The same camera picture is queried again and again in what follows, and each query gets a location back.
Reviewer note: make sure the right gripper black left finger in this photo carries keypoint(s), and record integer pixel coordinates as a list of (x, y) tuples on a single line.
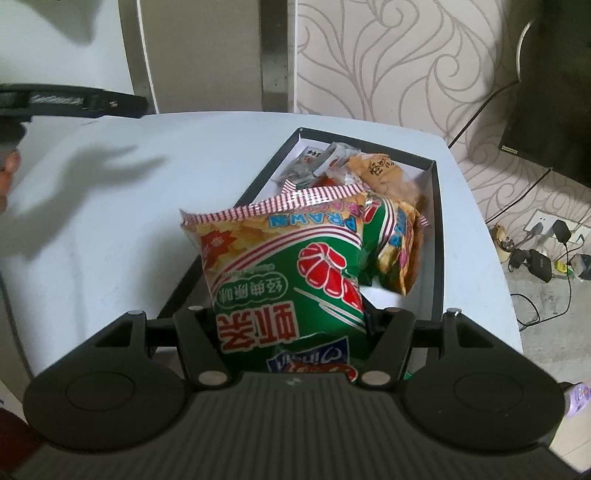
[(125, 385)]

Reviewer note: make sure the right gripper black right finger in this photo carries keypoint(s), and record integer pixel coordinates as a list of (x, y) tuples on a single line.
[(463, 386)]

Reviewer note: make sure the green prawn cracker bag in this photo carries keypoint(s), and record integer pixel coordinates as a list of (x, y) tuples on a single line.
[(283, 278), (392, 242)]

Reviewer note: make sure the orange snack packet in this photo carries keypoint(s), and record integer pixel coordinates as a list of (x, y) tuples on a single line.
[(386, 177)]

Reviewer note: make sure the person's left hand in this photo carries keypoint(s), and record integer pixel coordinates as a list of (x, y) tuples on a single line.
[(11, 167)]

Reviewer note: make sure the black shallow cardboard box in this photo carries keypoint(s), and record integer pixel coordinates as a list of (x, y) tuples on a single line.
[(425, 300)]

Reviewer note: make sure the black power adapter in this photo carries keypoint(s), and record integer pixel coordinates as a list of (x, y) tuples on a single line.
[(538, 264)]

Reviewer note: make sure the white snack packet in box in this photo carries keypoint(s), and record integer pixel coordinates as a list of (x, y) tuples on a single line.
[(309, 166)]

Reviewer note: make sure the white wall power socket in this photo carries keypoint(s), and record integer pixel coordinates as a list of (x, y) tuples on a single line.
[(578, 229)]

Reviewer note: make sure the black wall television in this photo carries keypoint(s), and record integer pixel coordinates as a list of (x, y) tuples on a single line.
[(550, 121)]

